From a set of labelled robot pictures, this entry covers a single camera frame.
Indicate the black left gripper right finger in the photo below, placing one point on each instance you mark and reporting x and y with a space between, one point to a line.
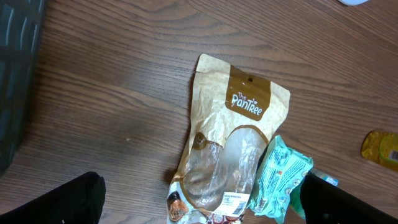
325 203

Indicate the dark grey mesh plastic basket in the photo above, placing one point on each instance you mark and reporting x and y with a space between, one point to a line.
21 30

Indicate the green white tissue pack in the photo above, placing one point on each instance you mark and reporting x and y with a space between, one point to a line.
295 201

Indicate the teal tissue packet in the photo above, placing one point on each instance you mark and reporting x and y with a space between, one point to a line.
281 171

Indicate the white barcode scanner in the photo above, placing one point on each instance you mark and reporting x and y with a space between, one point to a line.
352 2

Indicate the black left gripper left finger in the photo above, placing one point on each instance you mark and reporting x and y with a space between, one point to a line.
80 200

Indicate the brown snack bag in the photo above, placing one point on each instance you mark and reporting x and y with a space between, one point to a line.
233 117

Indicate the yellow liquid bottle grey cap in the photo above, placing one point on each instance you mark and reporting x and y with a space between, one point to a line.
381 147

